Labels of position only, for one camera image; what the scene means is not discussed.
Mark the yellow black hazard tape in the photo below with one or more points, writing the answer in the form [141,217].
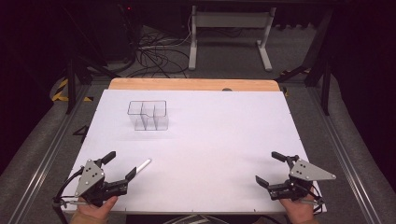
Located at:
[62,91]

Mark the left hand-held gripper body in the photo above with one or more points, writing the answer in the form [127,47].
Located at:
[90,178]

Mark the person's left hand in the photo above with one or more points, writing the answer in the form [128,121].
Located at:
[93,213]

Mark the black tripod stand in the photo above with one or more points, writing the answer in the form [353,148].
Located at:
[72,79]

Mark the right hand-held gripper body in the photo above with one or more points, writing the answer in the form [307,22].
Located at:
[306,172]

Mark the aluminium floor rail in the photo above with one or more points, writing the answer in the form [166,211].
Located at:
[341,155]
[46,160]

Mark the white metal stand frame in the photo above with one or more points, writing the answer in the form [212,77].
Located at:
[230,20]

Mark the clear acrylic organizer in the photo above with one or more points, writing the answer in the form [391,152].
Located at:
[148,115]

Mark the black metal stand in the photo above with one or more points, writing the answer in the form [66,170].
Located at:
[322,67]

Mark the black equipment case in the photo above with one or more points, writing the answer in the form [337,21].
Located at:
[116,29]

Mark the person's right hand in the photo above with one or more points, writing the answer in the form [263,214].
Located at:
[299,211]

